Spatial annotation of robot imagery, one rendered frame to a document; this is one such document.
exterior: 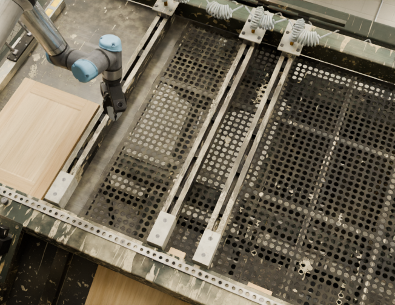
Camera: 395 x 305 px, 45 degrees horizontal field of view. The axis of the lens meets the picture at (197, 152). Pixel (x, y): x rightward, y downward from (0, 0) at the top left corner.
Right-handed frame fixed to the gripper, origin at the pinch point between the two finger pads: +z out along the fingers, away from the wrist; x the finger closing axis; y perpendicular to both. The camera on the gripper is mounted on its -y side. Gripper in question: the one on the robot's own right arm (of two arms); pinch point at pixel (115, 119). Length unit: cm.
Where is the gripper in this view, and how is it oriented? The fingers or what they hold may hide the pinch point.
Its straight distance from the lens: 190.0
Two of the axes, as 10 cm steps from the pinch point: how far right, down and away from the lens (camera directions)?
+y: -3.7, -7.0, 6.1
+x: -9.2, 2.2, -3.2
